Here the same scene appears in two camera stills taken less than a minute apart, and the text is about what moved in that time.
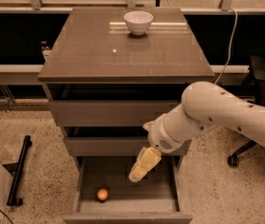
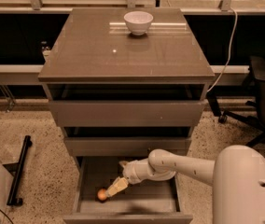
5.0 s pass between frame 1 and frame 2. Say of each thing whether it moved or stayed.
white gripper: moved
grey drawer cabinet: stayed
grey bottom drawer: stayed
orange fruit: stayed
